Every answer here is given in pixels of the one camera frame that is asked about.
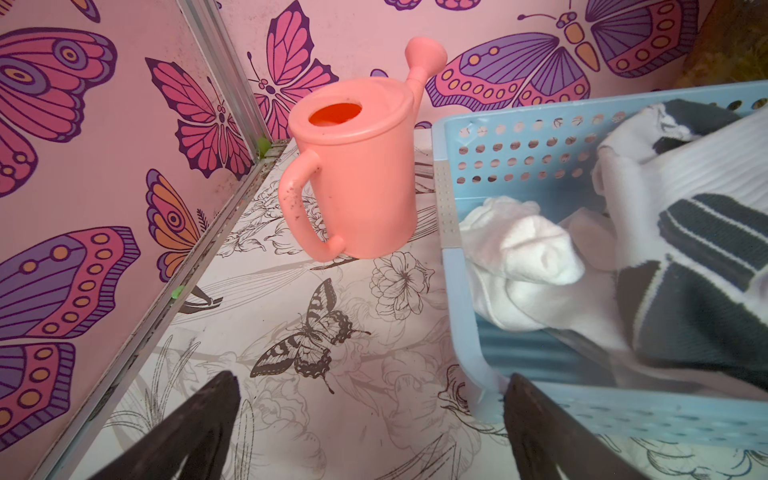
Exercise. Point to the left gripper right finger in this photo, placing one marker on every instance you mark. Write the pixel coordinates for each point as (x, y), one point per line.
(548, 443)

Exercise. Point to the light blue plastic basket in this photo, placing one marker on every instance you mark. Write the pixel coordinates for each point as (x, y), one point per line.
(544, 154)

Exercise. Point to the small plain white sock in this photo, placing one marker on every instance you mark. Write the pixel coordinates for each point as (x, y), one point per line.
(505, 240)

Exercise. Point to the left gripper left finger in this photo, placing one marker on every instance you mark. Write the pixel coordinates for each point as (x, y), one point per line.
(191, 443)

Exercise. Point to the pink watering can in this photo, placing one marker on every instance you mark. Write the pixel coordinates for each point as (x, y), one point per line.
(351, 190)

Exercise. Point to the white sock chevron pattern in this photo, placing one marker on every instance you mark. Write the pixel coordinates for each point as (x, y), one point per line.
(686, 189)

